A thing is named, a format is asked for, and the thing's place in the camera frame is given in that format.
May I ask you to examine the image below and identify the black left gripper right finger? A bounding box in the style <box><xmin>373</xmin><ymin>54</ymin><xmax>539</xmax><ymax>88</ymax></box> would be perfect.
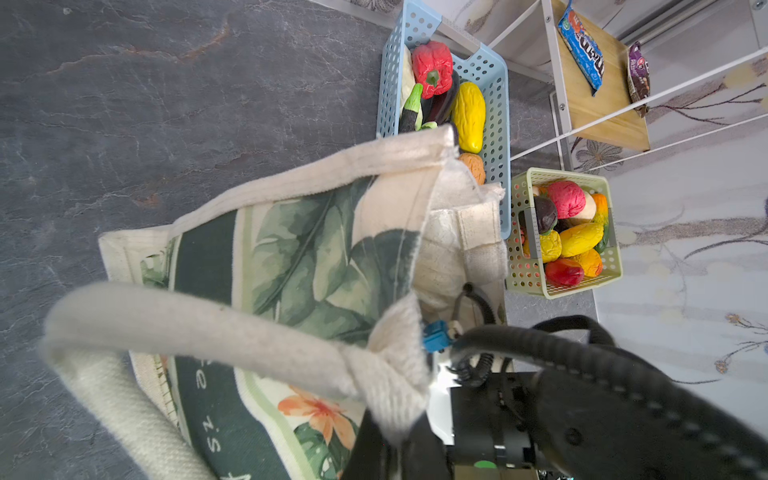
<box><xmin>400</xmin><ymin>414</ymin><xmax>451</xmax><ymax>480</ymax></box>

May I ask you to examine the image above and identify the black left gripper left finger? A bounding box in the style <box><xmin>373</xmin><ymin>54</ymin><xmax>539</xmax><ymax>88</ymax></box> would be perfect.
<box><xmin>341</xmin><ymin>410</ymin><xmax>390</xmax><ymax>480</ymax></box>

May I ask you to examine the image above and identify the canvas tote bag floral print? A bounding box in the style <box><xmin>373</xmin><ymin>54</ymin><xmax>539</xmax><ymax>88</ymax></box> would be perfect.
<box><xmin>39</xmin><ymin>127</ymin><xmax>508</xmax><ymax>479</ymax></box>

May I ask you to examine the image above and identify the dark purple mangosteen toy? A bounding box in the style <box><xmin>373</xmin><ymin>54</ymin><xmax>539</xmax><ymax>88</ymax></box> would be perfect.
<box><xmin>534</xmin><ymin>196</ymin><xmax>558</xmax><ymax>235</ymax></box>

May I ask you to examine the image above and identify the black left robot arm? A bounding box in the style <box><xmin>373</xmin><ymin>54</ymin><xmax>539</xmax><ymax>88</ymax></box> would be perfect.
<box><xmin>344</xmin><ymin>315</ymin><xmax>767</xmax><ymax>479</ymax></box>

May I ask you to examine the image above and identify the blue candy bag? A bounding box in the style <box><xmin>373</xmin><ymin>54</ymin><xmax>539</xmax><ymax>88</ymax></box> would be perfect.
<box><xmin>557</xmin><ymin>1</ymin><xmax>605</xmax><ymax>96</ymax></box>

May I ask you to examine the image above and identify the purple candy bag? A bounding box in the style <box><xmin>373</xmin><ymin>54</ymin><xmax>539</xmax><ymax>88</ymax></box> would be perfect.
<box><xmin>627</xmin><ymin>41</ymin><xmax>651</xmax><ymax>103</ymax></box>

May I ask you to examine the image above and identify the green plastic basket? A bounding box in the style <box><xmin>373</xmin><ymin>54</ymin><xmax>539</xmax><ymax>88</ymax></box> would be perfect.
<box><xmin>505</xmin><ymin>168</ymin><xmax>623</xmax><ymax>299</ymax></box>

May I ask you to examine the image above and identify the red apple toy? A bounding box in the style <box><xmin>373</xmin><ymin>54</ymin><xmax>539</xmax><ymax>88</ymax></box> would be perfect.
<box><xmin>545</xmin><ymin>258</ymin><xmax>585</xmax><ymax>287</ymax></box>

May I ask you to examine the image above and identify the yellow lemon toy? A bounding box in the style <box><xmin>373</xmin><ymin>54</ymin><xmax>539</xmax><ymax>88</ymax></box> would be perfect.
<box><xmin>539</xmin><ymin>230</ymin><xmax>562</xmax><ymax>264</ymax></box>

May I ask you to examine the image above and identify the orange mango toy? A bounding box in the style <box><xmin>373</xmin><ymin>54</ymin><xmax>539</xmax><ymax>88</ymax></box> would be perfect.
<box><xmin>572</xmin><ymin>249</ymin><xmax>603</xmax><ymax>278</ymax></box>

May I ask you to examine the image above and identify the pink dragon fruit toy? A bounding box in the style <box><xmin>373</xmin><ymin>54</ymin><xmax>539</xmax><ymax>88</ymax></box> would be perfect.
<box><xmin>546</xmin><ymin>180</ymin><xmax>587</xmax><ymax>219</ymax></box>

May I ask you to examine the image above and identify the orange brown potato toy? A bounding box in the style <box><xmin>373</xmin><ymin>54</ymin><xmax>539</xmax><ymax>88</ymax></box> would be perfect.
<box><xmin>459</xmin><ymin>152</ymin><xmax>486</xmax><ymax>185</ymax></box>

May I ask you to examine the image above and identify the dark eggplant toy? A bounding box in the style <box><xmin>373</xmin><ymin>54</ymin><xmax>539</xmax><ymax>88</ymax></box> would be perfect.
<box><xmin>421</xmin><ymin>72</ymin><xmax>461</xmax><ymax>125</ymax></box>

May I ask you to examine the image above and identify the yellow squash toy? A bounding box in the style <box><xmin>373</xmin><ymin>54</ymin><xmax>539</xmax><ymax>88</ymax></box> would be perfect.
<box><xmin>452</xmin><ymin>82</ymin><xmax>486</xmax><ymax>154</ymax></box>

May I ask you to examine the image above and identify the red bell pepper toy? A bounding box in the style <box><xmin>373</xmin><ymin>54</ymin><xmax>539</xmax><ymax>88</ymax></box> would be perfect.
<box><xmin>411</xmin><ymin>41</ymin><xmax>453</xmax><ymax>99</ymax></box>

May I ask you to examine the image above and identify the blue plastic basket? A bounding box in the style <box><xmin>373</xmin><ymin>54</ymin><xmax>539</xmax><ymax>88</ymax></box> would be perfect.
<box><xmin>376</xmin><ymin>1</ymin><xmax>512</xmax><ymax>240</ymax></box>

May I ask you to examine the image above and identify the black corrugated cable hose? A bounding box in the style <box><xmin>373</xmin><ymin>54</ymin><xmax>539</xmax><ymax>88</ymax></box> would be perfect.
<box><xmin>449</xmin><ymin>314</ymin><xmax>768</xmax><ymax>433</ymax></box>

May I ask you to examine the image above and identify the white wire wooden shelf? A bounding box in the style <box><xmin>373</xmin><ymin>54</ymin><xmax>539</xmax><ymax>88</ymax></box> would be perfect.
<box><xmin>484</xmin><ymin>1</ymin><xmax>767</xmax><ymax>173</ymax></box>

